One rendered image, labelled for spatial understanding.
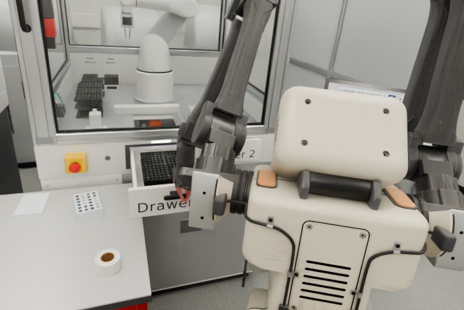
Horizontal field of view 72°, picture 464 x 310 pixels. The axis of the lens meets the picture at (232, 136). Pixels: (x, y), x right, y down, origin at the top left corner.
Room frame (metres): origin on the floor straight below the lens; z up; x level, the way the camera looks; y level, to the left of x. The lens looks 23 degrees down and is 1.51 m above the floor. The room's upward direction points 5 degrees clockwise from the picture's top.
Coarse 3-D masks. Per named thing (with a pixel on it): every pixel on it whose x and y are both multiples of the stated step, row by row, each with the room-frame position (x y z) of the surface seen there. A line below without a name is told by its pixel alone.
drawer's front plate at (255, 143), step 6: (252, 138) 1.36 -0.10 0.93; (258, 138) 1.37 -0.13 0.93; (246, 144) 1.33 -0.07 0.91; (252, 144) 1.34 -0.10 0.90; (258, 144) 1.35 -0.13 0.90; (246, 150) 1.33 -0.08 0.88; (258, 150) 1.36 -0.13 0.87; (240, 156) 1.32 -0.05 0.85; (246, 156) 1.34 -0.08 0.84; (258, 156) 1.36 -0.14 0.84
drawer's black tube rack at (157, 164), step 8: (152, 152) 1.18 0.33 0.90; (160, 152) 1.19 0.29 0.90; (168, 152) 1.20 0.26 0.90; (176, 152) 1.20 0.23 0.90; (144, 160) 1.10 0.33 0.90; (152, 160) 1.11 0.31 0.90; (160, 160) 1.12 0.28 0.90; (168, 160) 1.12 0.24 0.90; (144, 168) 1.04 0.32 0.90; (152, 168) 1.05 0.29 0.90; (160, 168) 1.05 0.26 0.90; (168, 168) 1.06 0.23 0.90; (144, 176) 0.99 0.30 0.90; (152, 176) 0.99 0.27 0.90; (168, 176) 1.00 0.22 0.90; (144, 184) 0.97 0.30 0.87; (152, 184) 0.98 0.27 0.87; (160, 184) 0.98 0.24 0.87
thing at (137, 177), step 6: (132, 150) 1.19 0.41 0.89; (138, 150) 1.20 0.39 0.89; (144, 150) 1.20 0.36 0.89; (150, 150) 1.21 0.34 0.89; (156, 150) 1.22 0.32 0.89; (162, 150) 1.23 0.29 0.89; (168, 150) 1.24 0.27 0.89; (174, 150) 1.25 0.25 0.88; (132, 156) 1.14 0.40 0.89; (138, 156) 1.19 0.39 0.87; (168, 156) 1.24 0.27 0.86; (132, 162) 1.09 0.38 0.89; (138, 162) 1.19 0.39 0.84; (132, 168) 1.04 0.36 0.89; (138, 168) 1.14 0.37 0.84; (132, 174) 1.02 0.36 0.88; (138, 174) 1.10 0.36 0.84; (132, 180) 0.99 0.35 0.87; (138, 180) 1.05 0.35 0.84; (132, 186) 0.99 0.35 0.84; (138, 186) 1.01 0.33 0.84
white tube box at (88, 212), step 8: (88, 192) 1.00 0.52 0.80; (96, 192) 1.00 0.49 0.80; (80, 200) 0.94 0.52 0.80; (88, 200) 0.96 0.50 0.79; (80, 208) 0.91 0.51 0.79; (88, 208) 0.91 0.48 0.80; (96, 208) 0.91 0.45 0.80; (80, 216) 0.87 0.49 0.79; (88, 216) 0.89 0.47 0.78; (96, 216) 0.90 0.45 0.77
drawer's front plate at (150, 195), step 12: (132, 192) 0.85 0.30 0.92; (144, 192) 0.86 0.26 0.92; (156, 192) 0.88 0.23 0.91; (168, 192) 0.89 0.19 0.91; (132, 204) 0.85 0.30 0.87; (144, 204) 0.86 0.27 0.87; (156, 204) 0.88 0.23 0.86; (168, 204) 0.89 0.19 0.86; (132, 216) 0.85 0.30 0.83; (144, 216) 0.86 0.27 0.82
